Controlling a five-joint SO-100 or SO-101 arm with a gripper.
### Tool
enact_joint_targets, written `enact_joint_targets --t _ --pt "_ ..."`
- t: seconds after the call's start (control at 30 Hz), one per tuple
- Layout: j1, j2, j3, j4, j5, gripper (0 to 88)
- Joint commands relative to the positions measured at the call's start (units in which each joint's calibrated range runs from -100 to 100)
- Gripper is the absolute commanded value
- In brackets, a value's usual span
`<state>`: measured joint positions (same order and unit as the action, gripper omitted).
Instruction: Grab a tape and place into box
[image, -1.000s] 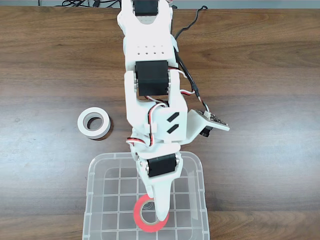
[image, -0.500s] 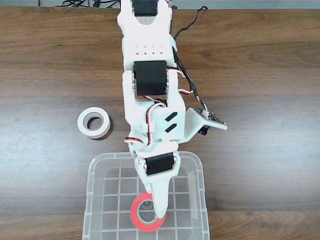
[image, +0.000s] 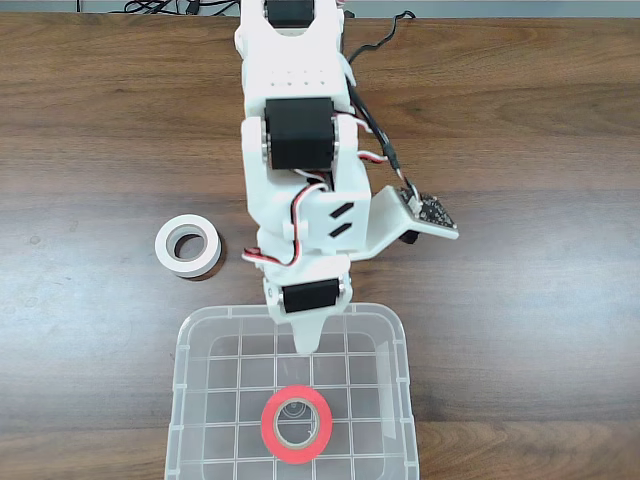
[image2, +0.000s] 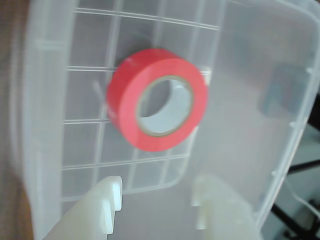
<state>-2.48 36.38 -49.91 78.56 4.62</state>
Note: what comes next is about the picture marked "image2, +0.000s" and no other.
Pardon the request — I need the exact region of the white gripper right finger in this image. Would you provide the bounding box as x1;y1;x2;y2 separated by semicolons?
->
191;174;263;240

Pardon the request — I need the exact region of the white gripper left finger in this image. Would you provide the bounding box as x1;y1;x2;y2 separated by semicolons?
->
34;175;124;240

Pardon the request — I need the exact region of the red tape roll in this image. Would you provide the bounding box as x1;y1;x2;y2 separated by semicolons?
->
106;48;210;153

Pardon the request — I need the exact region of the clear plastic storage box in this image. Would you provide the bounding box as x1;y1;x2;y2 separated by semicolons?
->
9;0;320;240

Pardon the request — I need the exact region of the black furniture leg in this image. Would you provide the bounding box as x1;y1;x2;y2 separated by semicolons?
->
271;194;320;240

